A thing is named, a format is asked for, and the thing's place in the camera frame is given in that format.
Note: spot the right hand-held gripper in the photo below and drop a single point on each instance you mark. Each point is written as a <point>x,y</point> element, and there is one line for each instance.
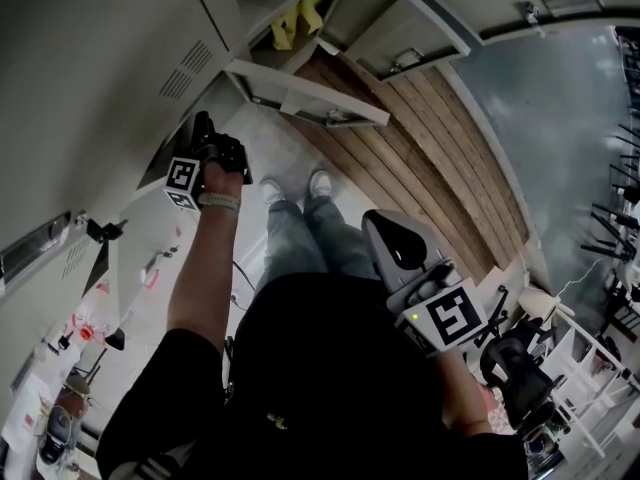
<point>450,318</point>

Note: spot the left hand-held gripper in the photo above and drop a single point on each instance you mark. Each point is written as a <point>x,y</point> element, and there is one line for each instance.
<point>181,178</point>

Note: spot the grey metal locker cabinet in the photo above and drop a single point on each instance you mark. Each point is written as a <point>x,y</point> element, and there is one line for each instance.
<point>100,68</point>

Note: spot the yellow-green object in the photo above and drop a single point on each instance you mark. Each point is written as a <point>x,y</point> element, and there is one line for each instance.
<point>295,18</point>

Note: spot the person's left forearm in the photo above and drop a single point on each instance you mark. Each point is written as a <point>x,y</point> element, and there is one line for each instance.
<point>205,278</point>

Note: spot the person's right forearm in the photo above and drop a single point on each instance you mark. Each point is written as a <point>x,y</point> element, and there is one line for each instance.
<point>462,393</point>

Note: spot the open grey cabinet door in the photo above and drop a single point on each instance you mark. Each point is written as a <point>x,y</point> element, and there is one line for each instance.
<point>150,228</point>
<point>475,3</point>
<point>300,90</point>
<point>390,33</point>

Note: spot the person's left hand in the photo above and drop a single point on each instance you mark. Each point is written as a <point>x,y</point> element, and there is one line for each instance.
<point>222,183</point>

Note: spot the beige wristwatch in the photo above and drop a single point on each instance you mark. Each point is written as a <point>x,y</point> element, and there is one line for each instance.
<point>220,202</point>

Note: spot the person's right leg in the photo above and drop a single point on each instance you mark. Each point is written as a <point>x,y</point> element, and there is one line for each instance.
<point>340,243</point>

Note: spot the person's leg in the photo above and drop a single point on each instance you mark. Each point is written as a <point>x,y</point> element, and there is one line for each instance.
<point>287,248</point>
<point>340,243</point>

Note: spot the person's left white shoe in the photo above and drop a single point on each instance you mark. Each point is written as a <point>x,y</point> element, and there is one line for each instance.
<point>273,190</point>

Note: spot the person's white shoe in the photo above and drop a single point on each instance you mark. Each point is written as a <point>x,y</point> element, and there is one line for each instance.
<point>273,190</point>
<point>321,183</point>

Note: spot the wooden plank platform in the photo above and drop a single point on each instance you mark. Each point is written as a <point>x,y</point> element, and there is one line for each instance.
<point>415,153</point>

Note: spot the person's right white shoe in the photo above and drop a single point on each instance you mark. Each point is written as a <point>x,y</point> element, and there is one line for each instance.
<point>321,183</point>

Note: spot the person's left leg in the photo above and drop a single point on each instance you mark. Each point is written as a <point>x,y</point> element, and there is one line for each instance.
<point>287,248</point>

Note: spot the person's black shirt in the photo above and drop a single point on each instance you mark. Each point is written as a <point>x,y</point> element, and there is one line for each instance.
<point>330,383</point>

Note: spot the black office chair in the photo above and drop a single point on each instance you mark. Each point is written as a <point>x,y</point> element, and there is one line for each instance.
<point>520,383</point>

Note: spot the row of black chairs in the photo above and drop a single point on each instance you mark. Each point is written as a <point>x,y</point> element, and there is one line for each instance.
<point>615,208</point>

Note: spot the white shelf unit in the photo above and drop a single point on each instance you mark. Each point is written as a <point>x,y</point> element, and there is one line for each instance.
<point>595,378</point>

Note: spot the black kettle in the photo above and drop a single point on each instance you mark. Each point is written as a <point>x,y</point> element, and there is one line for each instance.
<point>66,343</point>

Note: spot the brown wooden chair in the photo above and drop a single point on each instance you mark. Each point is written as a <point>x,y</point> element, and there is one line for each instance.
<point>77,385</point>

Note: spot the white table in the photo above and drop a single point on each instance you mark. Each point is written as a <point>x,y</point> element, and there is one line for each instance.
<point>22,408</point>

